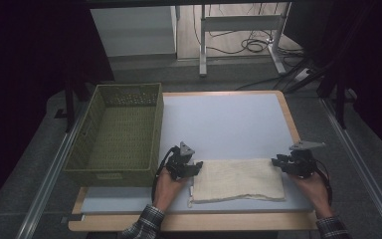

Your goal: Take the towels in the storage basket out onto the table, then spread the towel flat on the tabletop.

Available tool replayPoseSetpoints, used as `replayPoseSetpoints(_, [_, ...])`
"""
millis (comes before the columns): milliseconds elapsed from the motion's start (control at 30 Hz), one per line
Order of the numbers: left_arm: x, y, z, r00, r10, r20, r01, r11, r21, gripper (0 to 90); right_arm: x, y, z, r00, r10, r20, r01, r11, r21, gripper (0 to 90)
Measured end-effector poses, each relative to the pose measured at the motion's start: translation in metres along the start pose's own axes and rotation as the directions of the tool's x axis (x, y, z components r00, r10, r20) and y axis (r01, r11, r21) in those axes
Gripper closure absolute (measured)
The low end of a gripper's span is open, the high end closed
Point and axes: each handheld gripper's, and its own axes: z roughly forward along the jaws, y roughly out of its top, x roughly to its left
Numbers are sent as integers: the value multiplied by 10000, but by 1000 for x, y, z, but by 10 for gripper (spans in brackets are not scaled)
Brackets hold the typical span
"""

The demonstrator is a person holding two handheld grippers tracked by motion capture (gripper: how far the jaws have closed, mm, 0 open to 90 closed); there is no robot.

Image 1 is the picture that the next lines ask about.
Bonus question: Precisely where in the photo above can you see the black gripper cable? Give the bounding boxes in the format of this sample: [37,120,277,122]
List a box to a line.
[314,160,333,205]
[150,147,177,202]

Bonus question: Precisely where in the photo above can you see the silver metal rail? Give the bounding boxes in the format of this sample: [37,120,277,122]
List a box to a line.
[14,102,92,239]
[320,98,382,239]

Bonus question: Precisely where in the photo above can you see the person's left hand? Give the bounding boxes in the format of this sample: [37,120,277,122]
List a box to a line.
[152,168,189,211]

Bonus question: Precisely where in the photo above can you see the light blue foam mat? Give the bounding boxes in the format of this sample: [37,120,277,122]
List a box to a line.
[80,93,317,214]

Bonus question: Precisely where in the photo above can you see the white desk frame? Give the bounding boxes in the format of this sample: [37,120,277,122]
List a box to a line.
[198,3,292,78]

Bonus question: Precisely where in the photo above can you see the tangled black floor cables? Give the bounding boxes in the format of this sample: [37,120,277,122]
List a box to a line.
[192,4,304,57]

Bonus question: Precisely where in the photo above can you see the white power strip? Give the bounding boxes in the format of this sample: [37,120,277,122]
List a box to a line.
[292,67,313,83]

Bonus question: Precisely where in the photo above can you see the person's right hand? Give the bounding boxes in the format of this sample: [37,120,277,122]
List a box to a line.
[289,170,334,220]

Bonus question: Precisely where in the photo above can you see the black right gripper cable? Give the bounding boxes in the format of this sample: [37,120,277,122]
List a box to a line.
[314,160,333,205]

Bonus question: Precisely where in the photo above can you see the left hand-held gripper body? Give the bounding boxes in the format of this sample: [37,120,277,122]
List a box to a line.
[165,141,196,181]

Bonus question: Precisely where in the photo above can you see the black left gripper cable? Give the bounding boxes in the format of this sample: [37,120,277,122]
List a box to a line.
[150,147,177,202]

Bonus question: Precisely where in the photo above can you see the white cabinet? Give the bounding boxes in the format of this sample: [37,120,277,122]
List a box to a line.
[90,5,178,58]

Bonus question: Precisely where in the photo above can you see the black stand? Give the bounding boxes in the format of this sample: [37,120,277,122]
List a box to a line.
[54,79,83,133]
[317,64,360,130]

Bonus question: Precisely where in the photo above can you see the cream woven cloth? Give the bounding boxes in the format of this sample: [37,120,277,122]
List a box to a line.
[187,157,287,208]

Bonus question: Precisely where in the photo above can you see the green woven basket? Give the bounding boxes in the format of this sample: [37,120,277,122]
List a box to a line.
[63,83,165,188]

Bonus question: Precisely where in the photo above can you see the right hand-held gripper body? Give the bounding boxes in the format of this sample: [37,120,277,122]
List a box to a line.
[287,140,326,177]

